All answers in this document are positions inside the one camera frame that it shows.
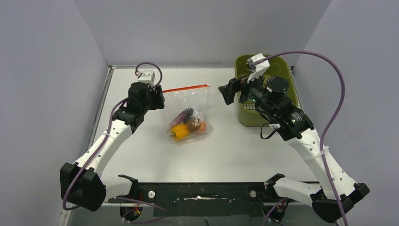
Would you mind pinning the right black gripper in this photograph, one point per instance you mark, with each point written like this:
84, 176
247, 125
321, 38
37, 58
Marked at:
235, 85

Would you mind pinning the yellow toy bell pepper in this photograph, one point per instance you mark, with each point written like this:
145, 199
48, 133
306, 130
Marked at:
179, 132

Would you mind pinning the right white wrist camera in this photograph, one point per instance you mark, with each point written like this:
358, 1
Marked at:
258, 65

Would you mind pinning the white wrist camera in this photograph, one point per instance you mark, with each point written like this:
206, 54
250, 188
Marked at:
258, 65
147, 77

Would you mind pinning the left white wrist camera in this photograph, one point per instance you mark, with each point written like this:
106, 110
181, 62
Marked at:
147, 77

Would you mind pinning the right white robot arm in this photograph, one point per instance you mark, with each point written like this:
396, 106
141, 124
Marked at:
335, 192

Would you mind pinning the clear zip top bag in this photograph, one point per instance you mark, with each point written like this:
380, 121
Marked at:
178, 99

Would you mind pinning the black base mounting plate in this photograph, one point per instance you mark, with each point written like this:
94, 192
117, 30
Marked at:
216, 199

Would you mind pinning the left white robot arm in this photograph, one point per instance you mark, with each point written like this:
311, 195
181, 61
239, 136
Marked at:
81, 182

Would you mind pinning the dark green toy avocado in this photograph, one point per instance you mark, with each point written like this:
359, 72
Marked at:
196, 116

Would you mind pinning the purple toy eggplant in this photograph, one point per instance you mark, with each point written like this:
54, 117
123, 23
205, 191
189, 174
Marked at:
182, 117

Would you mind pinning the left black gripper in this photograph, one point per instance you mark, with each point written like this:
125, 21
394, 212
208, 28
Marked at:
155, 92

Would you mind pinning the olive green plastic basket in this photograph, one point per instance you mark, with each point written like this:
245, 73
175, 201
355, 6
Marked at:
278, 87

